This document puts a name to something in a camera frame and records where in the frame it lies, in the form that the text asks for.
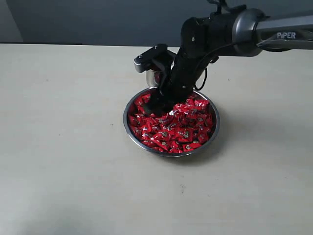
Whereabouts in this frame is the black cable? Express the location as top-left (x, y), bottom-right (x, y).
top-left (194, 41), bottom-right (237, 91)

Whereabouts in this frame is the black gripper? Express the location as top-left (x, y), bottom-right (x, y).
top-left (143, 46), bottom-right (208, 115)

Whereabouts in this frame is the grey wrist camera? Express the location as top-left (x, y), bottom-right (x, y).
top-left (134, 44), bottom-right (176, 73)

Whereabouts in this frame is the stainless steel bowl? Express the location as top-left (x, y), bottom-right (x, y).
top-left (123, 87), bottom-right (221, 158)

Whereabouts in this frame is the small steel cup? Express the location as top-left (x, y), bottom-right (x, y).
top-left (145, 66), bottom-right (162, 87)

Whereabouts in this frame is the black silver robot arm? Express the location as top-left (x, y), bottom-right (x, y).
top-left (134, 0), bottom-right (313, 116)

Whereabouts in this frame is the red wrapped candy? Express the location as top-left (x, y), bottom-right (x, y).
top-left (194, 99), bottom-right (210, 110)
top-left (153, 131), bottom-right (171, 141)
top-left (175, 127), bottom-right (194, 140)
top-left (182, 142), bottom-right (201, 152)

